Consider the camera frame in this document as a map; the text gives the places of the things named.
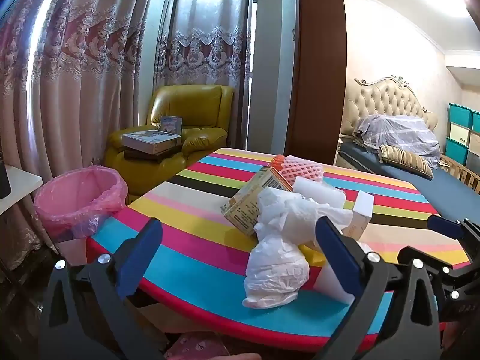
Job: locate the wooden slat frame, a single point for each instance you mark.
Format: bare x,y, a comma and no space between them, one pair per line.
468,176

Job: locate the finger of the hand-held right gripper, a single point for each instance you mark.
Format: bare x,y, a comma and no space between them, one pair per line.
461,281
446,227

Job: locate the grey striped blanket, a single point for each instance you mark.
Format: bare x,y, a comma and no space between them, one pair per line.
405,131

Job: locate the yellow leather armchair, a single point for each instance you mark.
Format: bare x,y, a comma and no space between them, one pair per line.
195,108

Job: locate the dark wooden tray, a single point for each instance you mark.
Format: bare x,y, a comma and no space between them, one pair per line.
165,156

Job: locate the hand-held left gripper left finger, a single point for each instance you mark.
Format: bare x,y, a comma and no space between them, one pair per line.
140,258

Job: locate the white desk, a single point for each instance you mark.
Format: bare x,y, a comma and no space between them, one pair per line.
18,183

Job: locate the pink and orange foam net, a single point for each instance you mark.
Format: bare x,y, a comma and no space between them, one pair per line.
300,170

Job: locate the blue bed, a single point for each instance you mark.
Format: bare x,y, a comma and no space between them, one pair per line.
431,195

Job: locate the gold striped pillow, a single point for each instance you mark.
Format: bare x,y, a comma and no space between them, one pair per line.
408,161

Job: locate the white plastic bag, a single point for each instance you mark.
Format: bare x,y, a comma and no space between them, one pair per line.
273,266

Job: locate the beige cardboard box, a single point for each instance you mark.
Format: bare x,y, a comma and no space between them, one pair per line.
251,202

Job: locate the pink lace curtain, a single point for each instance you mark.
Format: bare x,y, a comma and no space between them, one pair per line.
206,45
75,82

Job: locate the white foam block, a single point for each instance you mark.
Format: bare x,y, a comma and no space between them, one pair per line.
322,195

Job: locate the small printed book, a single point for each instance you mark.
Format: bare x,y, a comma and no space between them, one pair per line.
170,123

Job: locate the pink lined trash bin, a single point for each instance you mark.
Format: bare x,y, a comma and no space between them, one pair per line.
75,195

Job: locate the beige tufted headboard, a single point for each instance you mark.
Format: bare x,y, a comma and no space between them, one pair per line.
382,97

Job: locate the pink patterned cloth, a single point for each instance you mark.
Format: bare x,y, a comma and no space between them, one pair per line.
198,347

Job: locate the stack of storage bins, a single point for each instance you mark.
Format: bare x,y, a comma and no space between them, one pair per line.
459,114

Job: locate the small white box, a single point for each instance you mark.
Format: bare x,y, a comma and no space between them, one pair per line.
363,210

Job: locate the white foam sheet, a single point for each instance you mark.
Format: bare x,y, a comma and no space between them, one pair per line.
333,287

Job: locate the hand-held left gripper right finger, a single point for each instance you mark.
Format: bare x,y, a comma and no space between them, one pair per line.
337,255

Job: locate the flat printed box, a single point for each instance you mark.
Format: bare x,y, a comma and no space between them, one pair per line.
150,140

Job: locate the striped colourful table cover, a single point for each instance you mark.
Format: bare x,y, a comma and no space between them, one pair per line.
195,232

